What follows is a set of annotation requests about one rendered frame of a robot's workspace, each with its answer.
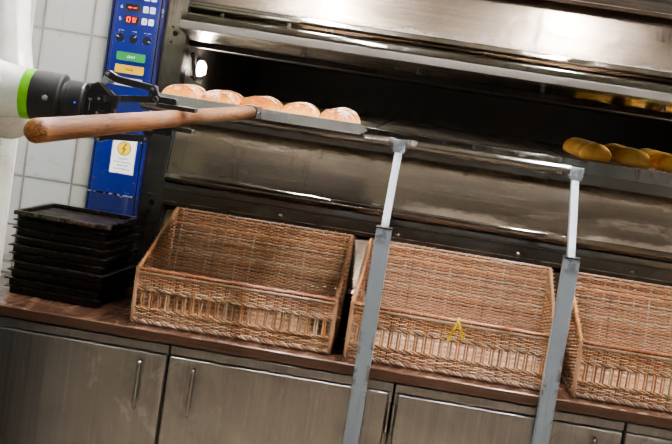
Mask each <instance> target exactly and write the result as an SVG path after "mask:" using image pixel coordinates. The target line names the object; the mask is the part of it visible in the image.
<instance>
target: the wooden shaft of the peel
mask: <svg viewBox="0 0 672 444"><path fill-rule="evenodd" d="M255 115H256V109H255V108H254V107H253V106H240V107H222V108H204V109H198V111H197V113H191V112H185V111H178V110H167V111H149V112H131V113H113V114H95V115H77V116H59V117H41V118H32V119H30V120H29V121H27V123H26V124H25V126H24V129H23V132H24V136H25V137H26V139H27V140H28V141H30V142H31V143H35V144H39V143H47V142H56V141H64V140H72V139H80V138H89V137H97V136H105V135H113V134H122V133H130V132H138V131H147V130H155V129H163V128H171V127H180V126H188V125H196V124H204V123H213V122H221V121H229V120H238V119H246V118H252V117H254V116H255Z"/></svg>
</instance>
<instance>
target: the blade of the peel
mask: <svg viewBox="0 0 672 444"><path fill-rule="evenodd" d="M159 94H160V95H161V96H162V97H167V98H174V99H177V100H178V106H185V107H191V108H197V109H204V108H222V107H240V106H243V105H236V104H230V103H223V102H217V101H211V100H204V99H198V98H191V97H185V96H178V95H172V94H166V93H159ZM260 119H262V120H268V121H275V122H281V123H287V124H294V125H300V126H307V127H313V128H319V129H326V130H332V131H339V132H345V133H351V134H358V135H360V134H362V133H364V132H366V131H367V130H366V129H365V128H364V127H363V126H362V124H358V123H352V122H345V121H339V120H333V119H326V118H320V117H313V116H307V115H300V114H294V113H288V112H281V111H275V110H268V109H262V113H261V118H260Z"/></svg>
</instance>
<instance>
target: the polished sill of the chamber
mask: <svg viewBox="0 0 672 444"><path fill-rule="evenodd" d="M363 127H364V128H365V129H366V130H367V131H366V132H364V133H370V134H377V135H383V136H389V137H396V138H402V139H409V140H415V141H421V142H428V143H434V144H441V145H447V146H453V147H460V148H466V149H473V150H479V151H485V152H492V153H498V154H505V155H511V156H517V157H524V158H530V159H537V160H543V161H549V162H556V163H562V164H569V165H575V166H581V167H584V168H585V170H584V174H586V175H592V176H598V177H605V178H611V179H617V180H624V181H630V182H637V183H643V184H649V185H656V186H662V187H669V188H672V174H670V173H664V172H657V171H651V170H644V169H638V168H632V167H625V166H619V165H612V164H606V163H600V162H593V161H587V160H580V159H574V158H567V157H561V156H555V155H548V154H542V153H535V152H529V151H523V150H516V149H510V148H503V147H497V146H490V145H484V144H478V143H471V142H465V141H458V140H452V139H446V138H439V137H433V136H426V135H420V134H413V133H407V132H401V131H394V130H388V129H381V128H375V127H369V126H363Z"/></svg>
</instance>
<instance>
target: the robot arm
mask: <svg viewBox="0 0 672 444"><path fill-rule="evenodd" d="M114 82H116V83H119V84H123V85H127V86H131V87H135V88H138V89H142V90H146V91H150V92H151V96H127V95H116V94H115V93H114V92H113V91H112V90H111V89H110V88H109V87H108V86H107V85H106V84H107V83H110V84H113V83H114ZM118 102H140V103H156V107H159V108H166V109H172V110H178V111H185V112H191V113H197V111H198V109H197V108H191V107H185V106H178V100H177V99H174V98H167V97H162V96H161V95H160V94H159V87H158V86H156V85H152V84H148V83H145V82H141V81H137V80H133V79H129V78H126V77H122V76H119V75H118V74H117V73H115V72H114V71H112V70H106V71H105V72H104V77H103V78H102V80H101V81H100V82H95V83H89V82H83V81H77V80H71V79H70V77H69V75H68V74H64V73H58V72H51V71H45V70H39V69H33V57H32V0H0V137H1V138H5V139H16V138H20V137H22V136H24V132H23V129H24V126H25V124H26V123H27V121H29V120H30V119H32V118H41V117H59V116H77V115H95V114H113V113H117V109H116V108H117V105H118ZM174 131H177V132H182V133H188V134H194V131H195V129H190V128H184V127H171V128H163V129H155V130H147V131H145V132H146V133H145V135H140V134H126V133H122V134H113V135H105V136H97V137H95V141H96V142H103V141H106V140H121V141H134V142H150V141H151V140H152V137H153V135H154V134H159V135H165V136H172V135H173V132H174Z"/></svg>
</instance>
